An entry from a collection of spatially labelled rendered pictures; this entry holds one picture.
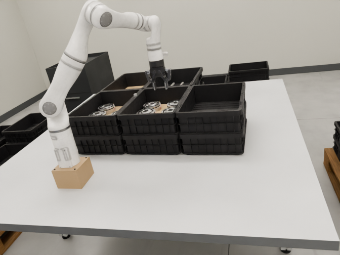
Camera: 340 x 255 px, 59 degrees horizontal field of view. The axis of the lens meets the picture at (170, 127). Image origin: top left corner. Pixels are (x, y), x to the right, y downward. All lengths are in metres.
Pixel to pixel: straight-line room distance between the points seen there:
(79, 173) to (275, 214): 0.83
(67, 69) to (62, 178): 0.49
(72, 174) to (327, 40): 4.21
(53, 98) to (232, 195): 0.81
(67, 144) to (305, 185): 0.99
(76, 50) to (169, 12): 3.70
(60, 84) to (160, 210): 0.63
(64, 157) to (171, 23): 3.76
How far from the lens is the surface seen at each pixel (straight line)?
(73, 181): 1.42
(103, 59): 3.56
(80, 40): 1.28
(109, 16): 1.25
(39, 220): 1.34
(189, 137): 1.41
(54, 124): 1.37
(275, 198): 1.18
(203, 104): 1.71
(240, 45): 4.82
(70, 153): 1.40
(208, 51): 4.87
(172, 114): 1.38
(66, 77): 1.28
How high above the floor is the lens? 1.44
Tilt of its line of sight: 25 degrees down
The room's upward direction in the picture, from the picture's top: 10 degrees counter-clockwise
